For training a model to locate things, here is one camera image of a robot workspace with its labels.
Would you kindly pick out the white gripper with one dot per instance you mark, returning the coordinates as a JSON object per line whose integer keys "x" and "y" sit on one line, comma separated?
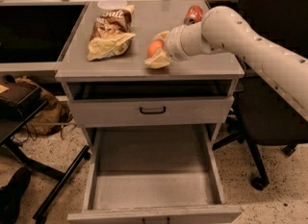
{"x": 174, "y": 44}

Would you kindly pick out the orange fruit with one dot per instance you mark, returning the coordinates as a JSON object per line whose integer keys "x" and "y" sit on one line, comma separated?
{"x": 155, "y": 47}

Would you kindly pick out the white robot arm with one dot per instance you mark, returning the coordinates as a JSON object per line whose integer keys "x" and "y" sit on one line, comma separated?
{"x": 224, "y": 30}

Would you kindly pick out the grey drawer cabinet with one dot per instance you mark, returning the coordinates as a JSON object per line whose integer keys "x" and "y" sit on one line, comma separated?
{"x": 127, "y": 76}

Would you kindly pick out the open grey middle drawer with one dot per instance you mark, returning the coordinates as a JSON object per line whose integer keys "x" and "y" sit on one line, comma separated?
{"x": 154, "y": 175}

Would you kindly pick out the red soda can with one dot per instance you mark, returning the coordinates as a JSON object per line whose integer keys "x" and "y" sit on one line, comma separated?
{"x": 194, "y": 15}

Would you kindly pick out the brown salt chip bag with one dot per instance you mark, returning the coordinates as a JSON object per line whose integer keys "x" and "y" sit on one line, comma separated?
{"x": 111, "y": 34}

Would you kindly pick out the white plastic bowl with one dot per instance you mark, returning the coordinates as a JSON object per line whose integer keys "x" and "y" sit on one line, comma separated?
{"x": 111, "y": 4}

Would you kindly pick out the black office chair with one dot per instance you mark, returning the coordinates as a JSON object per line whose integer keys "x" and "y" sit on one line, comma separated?
{"x": 262, "y": 116}

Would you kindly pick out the brown backpack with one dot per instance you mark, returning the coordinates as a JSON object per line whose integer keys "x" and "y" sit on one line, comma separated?
{"x": 51, "y": 118}

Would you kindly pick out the black side table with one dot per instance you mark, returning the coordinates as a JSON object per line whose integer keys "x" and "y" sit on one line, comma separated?
{"x": 14, "y": 97}

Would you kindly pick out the black shoe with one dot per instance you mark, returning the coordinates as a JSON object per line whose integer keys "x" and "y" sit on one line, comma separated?
{"x": 11, "y": 195}

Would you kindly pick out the grey top drawer black handle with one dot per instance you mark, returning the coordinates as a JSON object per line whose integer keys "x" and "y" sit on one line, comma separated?
{"x": 152, "y": 111}

